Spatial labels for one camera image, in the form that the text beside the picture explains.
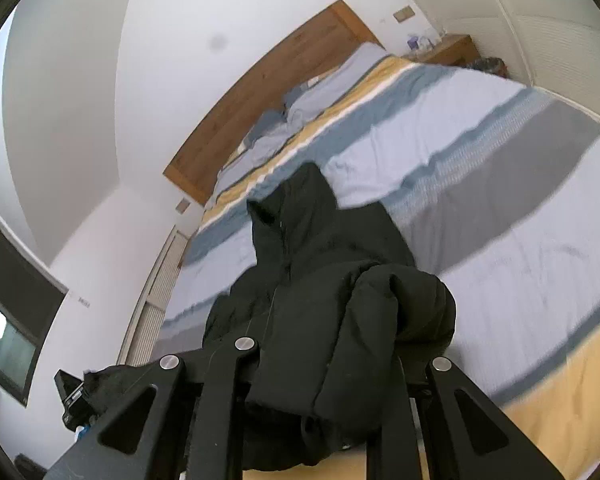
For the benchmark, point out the wooden headboard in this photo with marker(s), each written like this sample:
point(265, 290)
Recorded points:
point(280, 75)

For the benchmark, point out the light blue pillow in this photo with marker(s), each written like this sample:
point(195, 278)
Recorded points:
point(340, 80)
point(260, 150)

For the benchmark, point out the white wardrobe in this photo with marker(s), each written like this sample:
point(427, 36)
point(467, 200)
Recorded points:
point(530, 20)

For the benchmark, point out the window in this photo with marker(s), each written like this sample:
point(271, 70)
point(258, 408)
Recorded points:
point(10, 310)

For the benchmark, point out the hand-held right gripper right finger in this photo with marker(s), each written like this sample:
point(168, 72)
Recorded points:
point(395, 440)

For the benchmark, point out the black puffer coat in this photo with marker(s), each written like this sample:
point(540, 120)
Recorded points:
point(330, 335)

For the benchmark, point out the beige wall switch panel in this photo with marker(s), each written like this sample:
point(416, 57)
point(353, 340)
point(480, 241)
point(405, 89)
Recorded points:
point(182, 205)
point(404, 14)

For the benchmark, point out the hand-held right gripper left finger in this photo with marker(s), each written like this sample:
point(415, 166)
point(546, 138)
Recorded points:
point(225, 400)

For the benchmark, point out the bed with striped duvet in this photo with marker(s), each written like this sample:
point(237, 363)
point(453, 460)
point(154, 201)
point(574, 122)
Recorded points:
point(480, 185)

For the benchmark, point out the small items on nightstand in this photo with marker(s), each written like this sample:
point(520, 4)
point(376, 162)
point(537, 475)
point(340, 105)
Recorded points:
point(422, 44)

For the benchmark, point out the wooden nightstand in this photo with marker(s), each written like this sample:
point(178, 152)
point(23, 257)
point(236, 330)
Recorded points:
point(455, 50)

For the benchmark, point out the low white slatted cabinet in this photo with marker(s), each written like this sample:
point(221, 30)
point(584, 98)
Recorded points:
point(155, 300)

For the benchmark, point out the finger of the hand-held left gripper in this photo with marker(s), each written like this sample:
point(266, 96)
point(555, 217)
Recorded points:
point(70, 387)

